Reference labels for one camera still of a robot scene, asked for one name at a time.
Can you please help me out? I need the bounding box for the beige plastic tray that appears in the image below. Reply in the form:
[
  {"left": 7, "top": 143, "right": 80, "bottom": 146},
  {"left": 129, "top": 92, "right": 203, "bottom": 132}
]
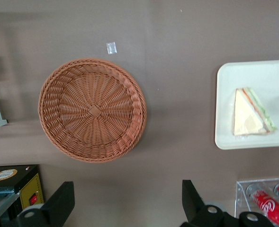
[{"left": 214, "top": 59, "right": 279, "bottom": 150}]

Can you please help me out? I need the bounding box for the round brown wicker basket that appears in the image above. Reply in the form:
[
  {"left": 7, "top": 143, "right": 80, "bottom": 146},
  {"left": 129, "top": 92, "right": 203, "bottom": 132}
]
[{"left": 37, "top": 58, "right": 146, "bottom": 164}]

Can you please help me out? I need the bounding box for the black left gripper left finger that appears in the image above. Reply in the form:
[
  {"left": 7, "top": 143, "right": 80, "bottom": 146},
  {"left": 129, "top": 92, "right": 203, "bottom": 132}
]
[{"left": 0, "top": 181, "right": 75, "bottom": 227}]

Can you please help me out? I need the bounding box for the small clear tape piece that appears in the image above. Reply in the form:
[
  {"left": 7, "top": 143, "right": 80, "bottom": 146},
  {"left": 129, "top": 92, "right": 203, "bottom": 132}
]
[{"left": 106, "top": 42, "right": 117, "bottom": 55}]

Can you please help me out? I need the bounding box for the black food warmer machine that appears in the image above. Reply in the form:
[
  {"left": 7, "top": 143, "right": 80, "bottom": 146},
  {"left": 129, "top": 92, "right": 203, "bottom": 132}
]
[{"left": 0, "top": 165, "right": 45, "bottom": 227}]

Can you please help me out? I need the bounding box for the triangle sandwich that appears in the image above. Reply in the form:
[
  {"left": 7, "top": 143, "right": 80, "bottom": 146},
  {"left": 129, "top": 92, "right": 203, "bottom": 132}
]
[{"left": 231, "top": 87, "right": 278, "bottom": 138}]

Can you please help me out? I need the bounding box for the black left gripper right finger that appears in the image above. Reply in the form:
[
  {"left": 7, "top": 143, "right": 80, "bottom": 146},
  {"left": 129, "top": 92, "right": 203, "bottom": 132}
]
[{"left": 181, "top": 180, "right": 275, "bottom": 227}]

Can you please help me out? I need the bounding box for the brown table cover sheet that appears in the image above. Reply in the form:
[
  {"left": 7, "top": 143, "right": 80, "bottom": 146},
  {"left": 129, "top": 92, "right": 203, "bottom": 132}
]
[{"left": 0, "top": 0, "right": 279, "bottom": 227}]

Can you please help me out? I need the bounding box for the clear acrylic bottle rack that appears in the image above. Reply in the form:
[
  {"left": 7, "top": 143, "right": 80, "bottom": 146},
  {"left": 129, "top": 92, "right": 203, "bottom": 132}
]
[{"left": 234, "top": 177, "right": 279, "bottom": 227}]

